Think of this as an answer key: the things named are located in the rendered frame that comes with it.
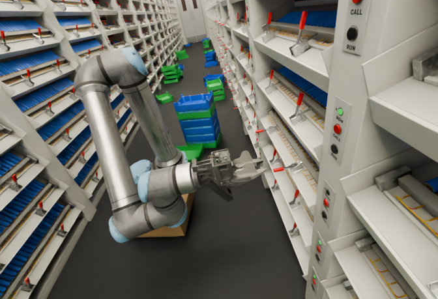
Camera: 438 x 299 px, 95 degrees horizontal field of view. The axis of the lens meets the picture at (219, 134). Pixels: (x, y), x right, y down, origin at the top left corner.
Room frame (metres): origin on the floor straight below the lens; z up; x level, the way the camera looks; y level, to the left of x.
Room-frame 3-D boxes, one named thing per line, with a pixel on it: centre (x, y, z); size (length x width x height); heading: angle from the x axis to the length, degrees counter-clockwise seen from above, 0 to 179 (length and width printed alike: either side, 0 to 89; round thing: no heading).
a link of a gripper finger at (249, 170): (0.44, -0.07, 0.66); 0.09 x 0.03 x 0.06; 81
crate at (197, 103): (1.66, 0.15, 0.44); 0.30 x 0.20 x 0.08; 74
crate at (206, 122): (1.66, 0.15, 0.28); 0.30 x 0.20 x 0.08; 74
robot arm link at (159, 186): (0.47, 0.20, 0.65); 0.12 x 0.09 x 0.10; 89
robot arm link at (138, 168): (0.89, 0.46, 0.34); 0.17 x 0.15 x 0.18; 103
